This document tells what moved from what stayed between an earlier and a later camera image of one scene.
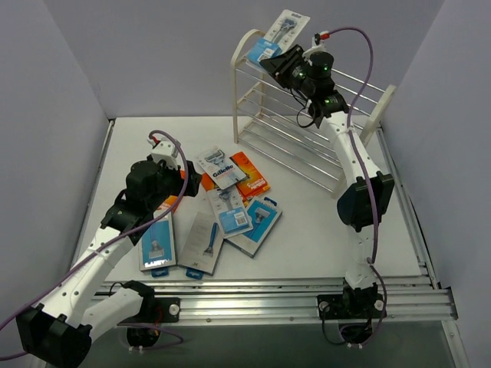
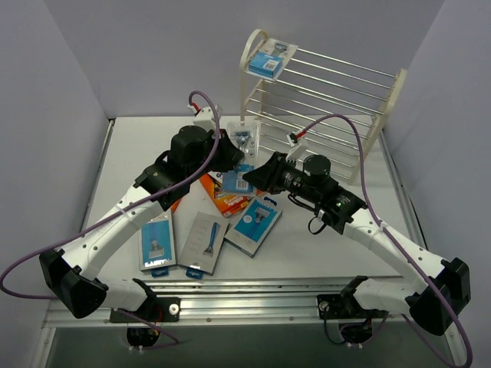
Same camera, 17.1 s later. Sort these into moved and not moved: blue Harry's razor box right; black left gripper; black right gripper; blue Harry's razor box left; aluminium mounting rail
Moved: black right gripper; black left gripper
Not moved: blue Harry's razor box left; aluminium mounting rail; blue Harry's razor box right
